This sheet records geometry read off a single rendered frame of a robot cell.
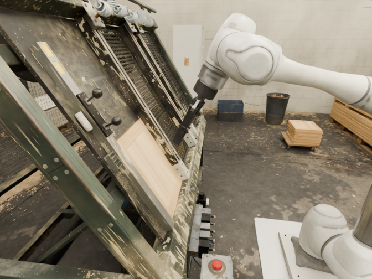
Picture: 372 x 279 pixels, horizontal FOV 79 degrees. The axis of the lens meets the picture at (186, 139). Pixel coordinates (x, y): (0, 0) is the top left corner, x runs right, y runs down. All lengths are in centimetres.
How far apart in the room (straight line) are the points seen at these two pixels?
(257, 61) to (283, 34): 591
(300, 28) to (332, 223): 568
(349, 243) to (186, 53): 441
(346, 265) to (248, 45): 86
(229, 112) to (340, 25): 319
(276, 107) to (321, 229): 443
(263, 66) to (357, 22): 642
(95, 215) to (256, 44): 70
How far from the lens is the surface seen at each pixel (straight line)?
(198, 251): 130
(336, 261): 112
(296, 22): 648
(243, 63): 51
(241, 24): 69
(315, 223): 118
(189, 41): 494
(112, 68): 136
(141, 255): 92
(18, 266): 139
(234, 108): 543
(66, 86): 99
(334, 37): 673
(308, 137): 429
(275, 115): 550
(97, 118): 98
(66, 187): 84
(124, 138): 112
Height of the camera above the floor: 171
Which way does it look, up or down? 23 degrees down
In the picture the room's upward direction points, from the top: straight up
